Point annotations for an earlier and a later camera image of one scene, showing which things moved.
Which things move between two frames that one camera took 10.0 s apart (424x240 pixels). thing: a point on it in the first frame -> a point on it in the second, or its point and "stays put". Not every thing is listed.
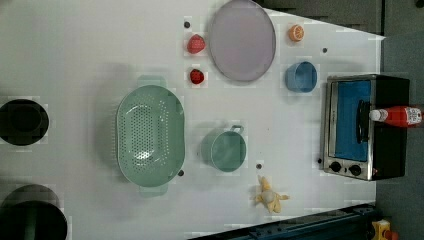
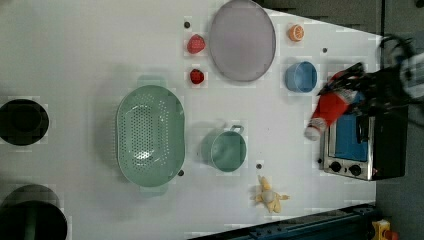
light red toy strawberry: [196, 44] stays put
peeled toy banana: [268, 196] stays put
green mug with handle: [225, 149] stays put
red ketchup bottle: [397, 116] -> [329, 107]
